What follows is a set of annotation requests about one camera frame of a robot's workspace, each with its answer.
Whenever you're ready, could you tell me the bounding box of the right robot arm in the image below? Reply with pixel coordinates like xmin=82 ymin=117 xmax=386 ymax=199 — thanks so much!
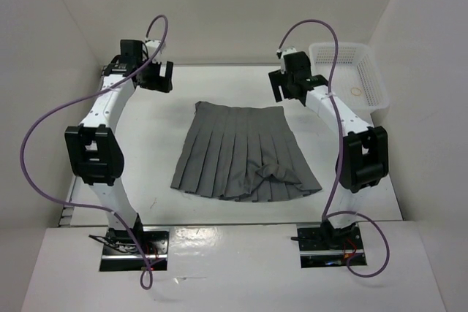
xmin=268 ymin=47 xmax=388 ymax=248

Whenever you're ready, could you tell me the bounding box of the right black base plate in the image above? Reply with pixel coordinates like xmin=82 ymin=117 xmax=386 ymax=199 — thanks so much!
xmin=291 ymin=221 xmax=367 ymax=268

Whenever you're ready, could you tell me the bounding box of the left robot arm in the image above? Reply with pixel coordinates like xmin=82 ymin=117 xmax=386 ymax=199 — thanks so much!
xmin=64 ymin=39 xmax=173 ymax=254

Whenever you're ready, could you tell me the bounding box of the aluminium table edge rail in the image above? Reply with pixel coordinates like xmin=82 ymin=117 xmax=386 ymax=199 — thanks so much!
xmin=58 ymin=64 xmax=115 ymax=227

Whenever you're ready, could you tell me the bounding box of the white plastic basket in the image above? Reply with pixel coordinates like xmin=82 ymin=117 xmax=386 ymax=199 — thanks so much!
xmin=309 ymin=42 xmax=389 ymax=113

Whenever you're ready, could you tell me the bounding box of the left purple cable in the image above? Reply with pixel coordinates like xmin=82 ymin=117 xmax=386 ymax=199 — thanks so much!
xmin=20 ymin=15 xmax=170 ymax=291

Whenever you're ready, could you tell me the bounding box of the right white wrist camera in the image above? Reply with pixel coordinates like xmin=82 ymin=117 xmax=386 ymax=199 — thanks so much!
xmin=276 ymin=47 xmax=297 ymax=59

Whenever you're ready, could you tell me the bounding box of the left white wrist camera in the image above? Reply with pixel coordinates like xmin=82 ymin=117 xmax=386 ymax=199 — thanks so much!
xmin=143 ymin=39 xmax=166 ymax=64

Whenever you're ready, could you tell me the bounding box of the rubber band in basket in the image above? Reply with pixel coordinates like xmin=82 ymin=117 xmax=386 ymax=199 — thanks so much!
xmin=350 ymin=87 xmax=362 ymax=96

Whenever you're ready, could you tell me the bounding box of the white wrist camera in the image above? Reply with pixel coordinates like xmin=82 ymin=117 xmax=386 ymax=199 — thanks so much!
xmin=276 ymin=47 xmax=297 ymax=59
xmin=143 ymin=39 xmax=166 ymax=64

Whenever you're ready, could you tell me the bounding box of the grey pleated skirt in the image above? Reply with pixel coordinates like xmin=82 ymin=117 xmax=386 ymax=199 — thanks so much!
xmin=170 ymin=102 xmax=322 ymax=203

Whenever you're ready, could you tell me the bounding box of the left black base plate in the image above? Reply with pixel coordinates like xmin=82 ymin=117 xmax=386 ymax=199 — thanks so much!
xmin=94 ymin=230 xmax=169 ymax=272

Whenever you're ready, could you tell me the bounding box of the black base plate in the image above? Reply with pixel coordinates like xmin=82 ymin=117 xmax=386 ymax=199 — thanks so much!
xmin=94 ymin=230 xmax=169 ymax=272
xmin=291 ymin=221 xmax=367 ymax=268

